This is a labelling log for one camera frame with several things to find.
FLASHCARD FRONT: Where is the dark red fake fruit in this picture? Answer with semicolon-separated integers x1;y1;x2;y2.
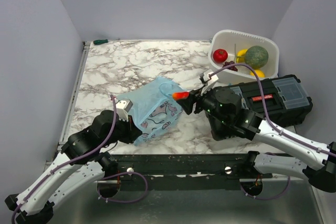
223;61;238;72

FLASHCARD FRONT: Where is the green handled screwdriver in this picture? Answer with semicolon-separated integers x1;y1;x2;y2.
93;38;120;45

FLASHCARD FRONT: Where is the white plastic tub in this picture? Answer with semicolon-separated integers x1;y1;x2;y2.
208;30;279;85

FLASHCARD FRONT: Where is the orange red fake pepper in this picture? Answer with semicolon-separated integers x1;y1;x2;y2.
172;91;190;101

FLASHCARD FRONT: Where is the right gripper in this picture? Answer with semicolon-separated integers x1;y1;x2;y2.
177;82;230;124

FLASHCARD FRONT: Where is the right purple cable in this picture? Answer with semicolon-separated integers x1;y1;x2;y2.
207;63;336;200

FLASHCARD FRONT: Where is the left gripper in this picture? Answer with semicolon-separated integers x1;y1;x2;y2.
101;113;143;147

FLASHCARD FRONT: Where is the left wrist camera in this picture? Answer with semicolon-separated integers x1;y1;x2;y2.
116;99;133;122

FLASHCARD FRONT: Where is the red fake tomato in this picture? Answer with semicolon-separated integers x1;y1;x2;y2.
213;49;228;63

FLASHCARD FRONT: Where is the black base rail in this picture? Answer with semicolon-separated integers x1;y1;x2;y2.
97;152;272;194

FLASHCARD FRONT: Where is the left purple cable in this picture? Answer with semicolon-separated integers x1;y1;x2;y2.
11;94;149;224

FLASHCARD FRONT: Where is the green fake melon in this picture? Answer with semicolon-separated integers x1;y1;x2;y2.
244;46;269;69

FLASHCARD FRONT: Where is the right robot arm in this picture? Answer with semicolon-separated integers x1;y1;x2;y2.
173;87;335;193

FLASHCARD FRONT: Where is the blue plastic bag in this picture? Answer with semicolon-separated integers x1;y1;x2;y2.
117;76;185;146

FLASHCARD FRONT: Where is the yellow fake banana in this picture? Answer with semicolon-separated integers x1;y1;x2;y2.
235;49;248;63

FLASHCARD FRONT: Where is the purple cable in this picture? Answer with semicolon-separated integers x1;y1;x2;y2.
207;63;336;200
11;94;149;224

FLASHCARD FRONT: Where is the yellow fake lemon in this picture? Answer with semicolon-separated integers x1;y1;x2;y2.
250;69;265;78

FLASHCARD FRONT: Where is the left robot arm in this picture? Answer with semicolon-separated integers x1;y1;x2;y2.
5;110;142;223

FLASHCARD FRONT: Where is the black tool box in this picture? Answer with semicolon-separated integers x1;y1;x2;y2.
206;75;313;141

